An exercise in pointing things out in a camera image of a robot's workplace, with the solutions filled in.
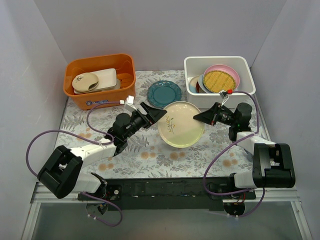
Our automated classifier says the cream blue tree plate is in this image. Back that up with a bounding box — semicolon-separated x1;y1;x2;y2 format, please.
189;75;200;94

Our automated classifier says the pink plate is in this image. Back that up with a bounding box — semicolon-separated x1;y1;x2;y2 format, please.
204;64;240;88

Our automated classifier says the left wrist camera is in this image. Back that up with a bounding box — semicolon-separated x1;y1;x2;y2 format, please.
119;95;137;113

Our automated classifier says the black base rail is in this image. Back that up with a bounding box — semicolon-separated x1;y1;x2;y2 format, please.
77;174;286;212

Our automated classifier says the floral patterned table mat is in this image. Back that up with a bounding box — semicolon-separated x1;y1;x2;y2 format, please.
48;69;279;180

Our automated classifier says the light blue plate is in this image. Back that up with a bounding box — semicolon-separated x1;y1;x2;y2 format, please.
198;74;212;94

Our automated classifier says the white plastic bin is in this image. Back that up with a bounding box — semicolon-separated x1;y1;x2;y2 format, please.
184;56;256;109

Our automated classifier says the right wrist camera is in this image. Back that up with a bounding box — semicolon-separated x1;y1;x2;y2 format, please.
219;89;233;106

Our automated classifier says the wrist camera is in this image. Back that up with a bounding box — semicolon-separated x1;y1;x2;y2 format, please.
219;89;233;106
119;95;137;113

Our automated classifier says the dark teal scalloped plate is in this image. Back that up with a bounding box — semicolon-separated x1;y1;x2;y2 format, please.
147;80;182;109

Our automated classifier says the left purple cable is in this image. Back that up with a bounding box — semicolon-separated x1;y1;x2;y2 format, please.
25;100;126;227

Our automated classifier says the orange plastic tub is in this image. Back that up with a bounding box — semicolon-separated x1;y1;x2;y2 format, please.
63;53;136;110

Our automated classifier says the cream green twig plate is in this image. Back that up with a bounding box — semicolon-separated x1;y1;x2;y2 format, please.
157;101;205;148

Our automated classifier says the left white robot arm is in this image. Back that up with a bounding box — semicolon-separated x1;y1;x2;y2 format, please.
36;102;167;200

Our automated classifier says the white rectangular dish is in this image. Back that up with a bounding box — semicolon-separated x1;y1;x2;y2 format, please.
73;68;121;95

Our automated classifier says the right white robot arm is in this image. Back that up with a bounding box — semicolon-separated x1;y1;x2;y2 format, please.
193;102;296;199

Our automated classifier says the yellow woven plate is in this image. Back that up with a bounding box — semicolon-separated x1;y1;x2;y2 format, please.
203;70;237;93

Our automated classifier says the cream round plate with bird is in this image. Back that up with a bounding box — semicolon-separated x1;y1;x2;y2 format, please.
72;73;99;92

